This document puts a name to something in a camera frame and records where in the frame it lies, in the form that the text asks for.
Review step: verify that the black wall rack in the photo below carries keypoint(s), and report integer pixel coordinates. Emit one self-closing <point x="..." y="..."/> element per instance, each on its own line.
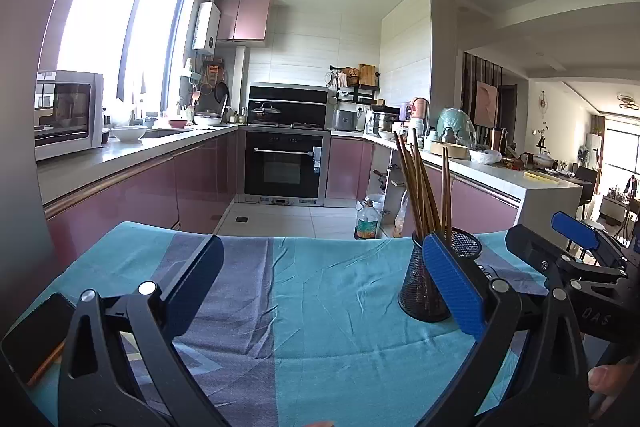
<point x="360" y="94"/>

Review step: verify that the pink wall cabinet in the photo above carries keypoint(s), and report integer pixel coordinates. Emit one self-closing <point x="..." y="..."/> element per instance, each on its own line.
<point x="242" y="19"/>

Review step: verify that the black pot with glass lid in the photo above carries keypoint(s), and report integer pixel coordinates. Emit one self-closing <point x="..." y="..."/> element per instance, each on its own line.
<point x="265" y="113"/>

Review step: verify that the wooden cutting board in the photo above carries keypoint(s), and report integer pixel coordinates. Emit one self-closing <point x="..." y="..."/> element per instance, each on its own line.
<point x="367" y="74"/>

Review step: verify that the black range hood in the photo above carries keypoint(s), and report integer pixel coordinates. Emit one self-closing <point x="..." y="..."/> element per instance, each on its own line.
<point x="295" y="97"/>

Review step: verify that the white bucket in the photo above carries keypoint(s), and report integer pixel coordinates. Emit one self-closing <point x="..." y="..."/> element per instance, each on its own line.
<point x="375" y="202"/>

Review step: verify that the built-in black oven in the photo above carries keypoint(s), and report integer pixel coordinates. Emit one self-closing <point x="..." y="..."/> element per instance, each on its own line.
<point x="285" y="167"/>

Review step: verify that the black mesh holder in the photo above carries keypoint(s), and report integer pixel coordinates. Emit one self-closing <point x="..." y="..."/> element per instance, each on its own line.
<point x="415" y="292"/>

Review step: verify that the white bowl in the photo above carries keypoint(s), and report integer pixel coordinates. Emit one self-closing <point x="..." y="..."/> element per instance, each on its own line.
<point x="129" y="134"/>

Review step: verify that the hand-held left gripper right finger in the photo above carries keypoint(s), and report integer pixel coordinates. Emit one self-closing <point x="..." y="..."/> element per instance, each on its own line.
<point x="450" y="287"/>

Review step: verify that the kitchen window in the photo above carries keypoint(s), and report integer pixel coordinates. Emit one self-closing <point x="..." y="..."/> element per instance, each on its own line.
<point x="100" y="17"/>

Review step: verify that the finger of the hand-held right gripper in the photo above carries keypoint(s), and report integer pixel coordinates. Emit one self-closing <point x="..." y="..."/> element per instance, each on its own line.
<point x="575" y="229"/>
<point x="527" y="247"/>

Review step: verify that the blue patterned tablecloth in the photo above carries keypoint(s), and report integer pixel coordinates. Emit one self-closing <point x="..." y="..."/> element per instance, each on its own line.
<point x="325" y="307"/>

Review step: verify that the white microwave oven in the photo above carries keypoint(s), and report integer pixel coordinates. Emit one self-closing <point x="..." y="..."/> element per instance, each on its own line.
<point x="67" y="114"/>

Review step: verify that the person's right hand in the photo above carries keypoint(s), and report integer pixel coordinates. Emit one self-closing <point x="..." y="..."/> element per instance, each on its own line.
<point x="605" y="379"/>

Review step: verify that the hanging frying pan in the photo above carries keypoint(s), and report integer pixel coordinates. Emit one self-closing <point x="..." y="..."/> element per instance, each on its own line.
<point x="221" y="92"/>

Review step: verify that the green plastic-covered appliance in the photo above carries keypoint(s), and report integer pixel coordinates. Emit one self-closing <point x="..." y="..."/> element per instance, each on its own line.
<point x="456" y="124"/>

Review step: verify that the pink framed picture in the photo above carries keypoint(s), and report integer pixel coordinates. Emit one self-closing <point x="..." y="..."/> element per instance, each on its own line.
<point x="486" y="104"/>

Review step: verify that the single wooden chopstick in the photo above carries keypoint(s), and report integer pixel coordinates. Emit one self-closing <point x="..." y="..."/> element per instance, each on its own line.
<point x="444" y="187"/>
<point x="449" y="192"/>

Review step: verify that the yellow flat box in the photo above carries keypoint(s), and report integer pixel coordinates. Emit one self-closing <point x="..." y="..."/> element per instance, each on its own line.
<point x="541" y="177"/>

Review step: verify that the black smartphone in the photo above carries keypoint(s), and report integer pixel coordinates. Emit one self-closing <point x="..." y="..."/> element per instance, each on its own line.
<point x="35" y="337"/>

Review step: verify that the round bamboo steamer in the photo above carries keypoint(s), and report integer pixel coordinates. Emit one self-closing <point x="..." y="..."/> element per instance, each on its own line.
<point x="457" y="152"/>

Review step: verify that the bunch of wooden chopsticks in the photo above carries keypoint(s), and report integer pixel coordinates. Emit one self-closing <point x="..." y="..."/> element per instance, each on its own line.
<point x="415" y="187"/>

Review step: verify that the large cooking oil bottle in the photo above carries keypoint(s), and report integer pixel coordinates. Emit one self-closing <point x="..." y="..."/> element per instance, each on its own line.
<point x="367" y="222"/>

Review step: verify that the white water heater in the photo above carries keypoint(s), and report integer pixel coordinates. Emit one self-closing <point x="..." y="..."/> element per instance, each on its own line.
<point x="206" y="27"/>

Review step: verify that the white plastic bag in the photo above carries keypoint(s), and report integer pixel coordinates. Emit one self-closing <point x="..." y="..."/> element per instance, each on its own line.
<point x="485" y="157"/>

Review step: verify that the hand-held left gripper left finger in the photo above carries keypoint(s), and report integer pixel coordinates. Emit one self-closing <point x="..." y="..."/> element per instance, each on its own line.
<point x="195" y="287"/>

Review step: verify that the pink kettle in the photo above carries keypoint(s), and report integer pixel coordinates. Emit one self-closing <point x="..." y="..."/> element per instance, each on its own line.
<point x="420" y="108"/>

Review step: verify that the stainless steel pot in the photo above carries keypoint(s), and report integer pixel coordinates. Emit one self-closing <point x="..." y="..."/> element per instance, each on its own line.
<point x="384" y="122"/>

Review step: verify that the wall clock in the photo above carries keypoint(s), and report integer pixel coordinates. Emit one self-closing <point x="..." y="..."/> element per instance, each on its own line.
<point x="543" y="100"/>

